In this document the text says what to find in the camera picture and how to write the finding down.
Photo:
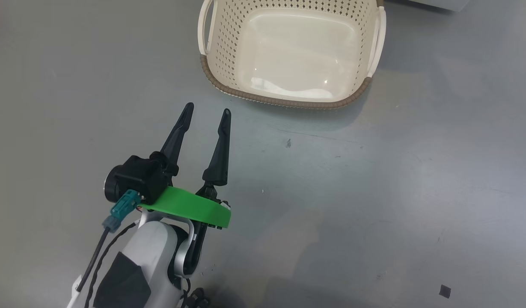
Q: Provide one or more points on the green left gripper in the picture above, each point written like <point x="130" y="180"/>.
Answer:
<point x="190" y="207"/>

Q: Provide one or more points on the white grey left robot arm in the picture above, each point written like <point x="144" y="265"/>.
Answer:
<point x="153" y="244"/>

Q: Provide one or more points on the cream perforated laundry basket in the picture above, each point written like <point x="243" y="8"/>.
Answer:
<point x="295" y="55"/>

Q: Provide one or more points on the white washing machine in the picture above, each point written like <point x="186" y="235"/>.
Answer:
<point x="438" y="3"/>

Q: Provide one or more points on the large black tape scrap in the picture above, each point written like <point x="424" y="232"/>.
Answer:
<point x="445" y="291"/>

